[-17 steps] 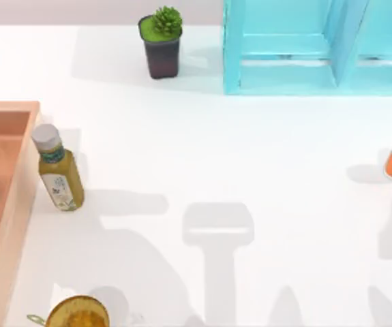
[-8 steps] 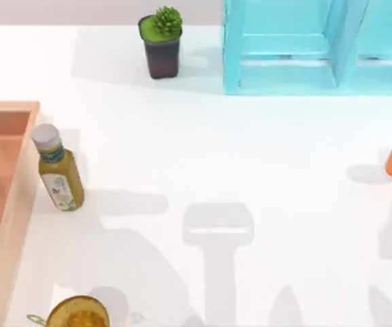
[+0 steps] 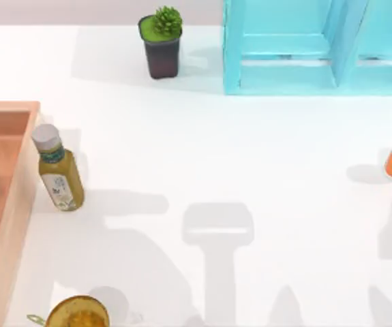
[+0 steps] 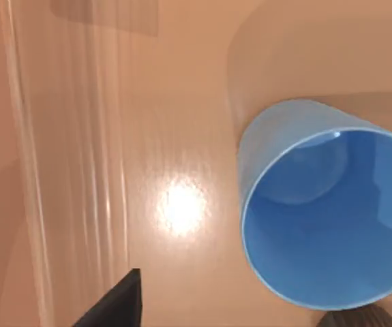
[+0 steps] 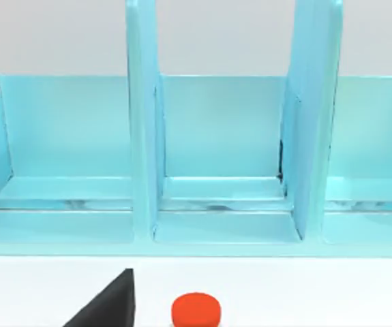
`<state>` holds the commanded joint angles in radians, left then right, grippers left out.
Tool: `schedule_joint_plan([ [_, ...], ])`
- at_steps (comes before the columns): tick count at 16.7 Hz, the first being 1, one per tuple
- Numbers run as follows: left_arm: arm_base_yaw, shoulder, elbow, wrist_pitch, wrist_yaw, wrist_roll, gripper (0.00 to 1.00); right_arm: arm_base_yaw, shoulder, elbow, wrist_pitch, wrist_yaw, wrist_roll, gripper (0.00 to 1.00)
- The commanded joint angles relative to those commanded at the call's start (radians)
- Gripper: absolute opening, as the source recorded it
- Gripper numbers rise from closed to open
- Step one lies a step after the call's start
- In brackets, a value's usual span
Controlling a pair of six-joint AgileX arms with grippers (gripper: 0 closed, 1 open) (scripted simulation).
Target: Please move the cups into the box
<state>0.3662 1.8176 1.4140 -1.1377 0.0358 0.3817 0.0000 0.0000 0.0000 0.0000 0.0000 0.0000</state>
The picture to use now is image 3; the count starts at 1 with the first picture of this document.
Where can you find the green plant in dark pot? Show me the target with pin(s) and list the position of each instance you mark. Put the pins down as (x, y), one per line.
(161, 51)

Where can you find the light blue rack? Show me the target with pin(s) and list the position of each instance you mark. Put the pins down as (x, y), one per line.
(284, 75)

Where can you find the green bottle with grey cap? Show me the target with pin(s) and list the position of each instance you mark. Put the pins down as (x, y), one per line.
(60, 177)

